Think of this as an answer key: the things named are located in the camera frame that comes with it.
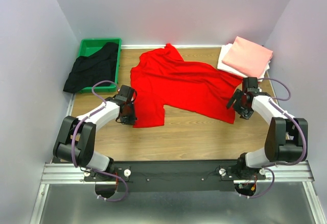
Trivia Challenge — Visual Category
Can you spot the white folded t shirt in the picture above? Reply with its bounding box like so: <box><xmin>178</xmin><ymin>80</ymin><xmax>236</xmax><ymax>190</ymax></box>
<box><xmin>217</xmin><ymin>44</ymin><xmax>272</xmax><ymax>79</ymax></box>

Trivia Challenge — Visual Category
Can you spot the pink folded t shirt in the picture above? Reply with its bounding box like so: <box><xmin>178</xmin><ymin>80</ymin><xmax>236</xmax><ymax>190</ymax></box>
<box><xmin>222</xmin><ymin>36</ymin><xmax>273</xmax><ymax>78</ymax></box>

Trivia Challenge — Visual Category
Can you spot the green plastic bin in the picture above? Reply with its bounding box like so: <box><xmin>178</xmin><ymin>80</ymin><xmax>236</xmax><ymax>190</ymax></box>
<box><xmin>71</xmin><ymin>38</ymin><xmax>122</xmax><ymax>93</ymax></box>

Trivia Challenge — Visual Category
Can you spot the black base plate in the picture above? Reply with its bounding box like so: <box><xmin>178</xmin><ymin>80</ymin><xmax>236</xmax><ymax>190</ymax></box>
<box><xmin>84</xmin><ymin>160</ymin><xmax>266</xmax><ymax>193</ymax></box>

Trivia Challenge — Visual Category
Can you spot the red t shirt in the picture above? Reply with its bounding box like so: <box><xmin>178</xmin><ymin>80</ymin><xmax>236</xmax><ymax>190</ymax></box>
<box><xmin>130</xmin><ymin>43</ymin><xmax>242</xmax><ymax>128</ymax></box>

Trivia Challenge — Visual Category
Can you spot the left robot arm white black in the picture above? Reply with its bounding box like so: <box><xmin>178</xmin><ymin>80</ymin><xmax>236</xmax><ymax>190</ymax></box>
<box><xmin>53</xmin><ymin>85</ymin><xmax>137</xmax><ymax>178</ymax></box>

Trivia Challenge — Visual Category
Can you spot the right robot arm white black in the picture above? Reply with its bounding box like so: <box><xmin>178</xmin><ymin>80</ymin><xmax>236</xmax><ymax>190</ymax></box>
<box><xmin>226</xmin><ymin>77</ymin><xmax>308</xmax><ymax>179</ymax></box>

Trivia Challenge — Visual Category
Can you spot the aluminium frame rail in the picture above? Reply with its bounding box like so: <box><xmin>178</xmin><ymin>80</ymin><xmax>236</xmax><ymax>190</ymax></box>
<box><xmin>41</xmin><ymin>161</ymin><xmax>314</xmax><ymax>184</ymax></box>

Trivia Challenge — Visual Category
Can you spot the black t shirt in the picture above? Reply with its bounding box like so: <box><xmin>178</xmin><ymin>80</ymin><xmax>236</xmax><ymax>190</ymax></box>
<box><xmin>63</xmin><ymin>42</ymin><xmax>119</xmax><ymax>93</ymax></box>

